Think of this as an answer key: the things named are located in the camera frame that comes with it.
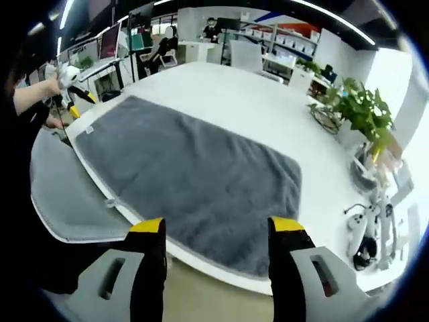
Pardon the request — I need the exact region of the grey plush towel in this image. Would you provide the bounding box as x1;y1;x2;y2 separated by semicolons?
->
72;95;302;279

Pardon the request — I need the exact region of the person's left hand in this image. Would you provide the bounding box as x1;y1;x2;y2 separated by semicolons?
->
46;72;67;98

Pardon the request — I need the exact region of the computer monitor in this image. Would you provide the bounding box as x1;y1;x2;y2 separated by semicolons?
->
99;22;122;61

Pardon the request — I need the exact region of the white handheld controller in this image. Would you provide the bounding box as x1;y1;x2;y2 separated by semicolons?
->
345;213;368;258

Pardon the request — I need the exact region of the grey mesh office chair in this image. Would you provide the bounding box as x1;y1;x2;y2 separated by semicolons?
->
29;129;135;244

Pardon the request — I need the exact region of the white framed chair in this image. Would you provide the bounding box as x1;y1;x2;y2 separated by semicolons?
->
159;53;178;70

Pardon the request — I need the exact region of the white stand device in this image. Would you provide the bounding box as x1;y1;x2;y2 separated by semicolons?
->
368;187;403;269

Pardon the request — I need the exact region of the white plant pot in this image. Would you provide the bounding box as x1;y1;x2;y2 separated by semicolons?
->
336;120;363;147

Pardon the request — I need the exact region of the white office chair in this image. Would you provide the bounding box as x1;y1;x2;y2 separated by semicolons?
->
229;40;282;83

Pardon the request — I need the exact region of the green leafy potted plant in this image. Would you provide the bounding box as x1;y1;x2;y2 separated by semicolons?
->
308;78;395;152

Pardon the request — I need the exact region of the small green plant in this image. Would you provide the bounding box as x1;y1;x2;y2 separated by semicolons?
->
296;58;321;76

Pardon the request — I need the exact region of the shelf unit with white bins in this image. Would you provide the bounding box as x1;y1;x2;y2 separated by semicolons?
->
241;21;319;56

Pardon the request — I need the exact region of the ceiling light strip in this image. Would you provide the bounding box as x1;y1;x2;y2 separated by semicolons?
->
291;0;376;44

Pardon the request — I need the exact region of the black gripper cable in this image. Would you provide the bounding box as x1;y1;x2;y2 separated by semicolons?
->
50;97;70;133

